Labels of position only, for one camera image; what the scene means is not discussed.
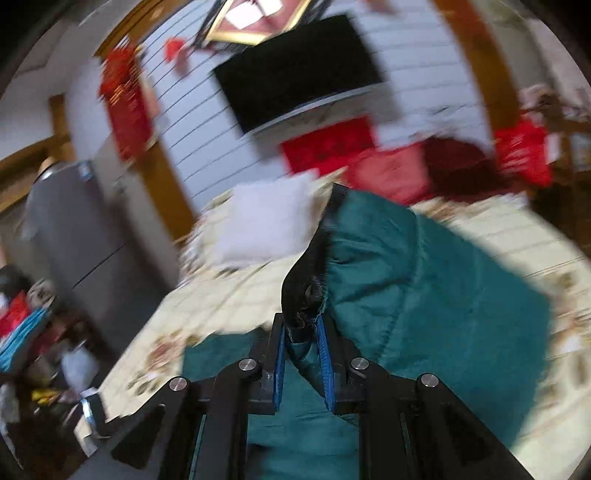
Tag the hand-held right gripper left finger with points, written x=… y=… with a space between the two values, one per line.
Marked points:
x=278 y=364

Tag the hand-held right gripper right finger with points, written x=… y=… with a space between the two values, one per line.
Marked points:
x=326 y=364

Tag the green down jacket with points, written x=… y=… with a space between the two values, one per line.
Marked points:
x=415 y=286

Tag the white pillow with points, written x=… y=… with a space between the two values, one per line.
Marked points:
x=268 y=221

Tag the white plastic bag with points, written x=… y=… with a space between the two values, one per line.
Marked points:
x=78 y=364

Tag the bed with floral checked sheet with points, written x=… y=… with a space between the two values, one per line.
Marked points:
x=508 y=249

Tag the grey refrigerator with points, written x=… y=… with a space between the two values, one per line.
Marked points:
x=83 y=240

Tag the dark red fuzzy cushion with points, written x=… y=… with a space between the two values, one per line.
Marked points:
x=461 y=166

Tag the blue and red box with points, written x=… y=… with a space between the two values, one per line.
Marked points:
x=21 y=332

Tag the red plastic bag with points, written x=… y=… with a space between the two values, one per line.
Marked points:
x=524 y=152

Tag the black television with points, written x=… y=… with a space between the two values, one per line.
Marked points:
x=295 y=74

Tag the red hanging decoration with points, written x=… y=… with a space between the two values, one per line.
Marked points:
x=127 y=106

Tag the small red paper decoration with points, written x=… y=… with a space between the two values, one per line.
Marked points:
x=179 y=55

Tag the wooden wall trim panel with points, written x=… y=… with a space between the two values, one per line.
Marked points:
x=471 y=69
x=173 y=184

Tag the red wall banner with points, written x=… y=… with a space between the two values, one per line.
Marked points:
x=328 y=145

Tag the framed wall picture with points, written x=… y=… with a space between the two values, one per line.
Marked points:
x=258 y=21

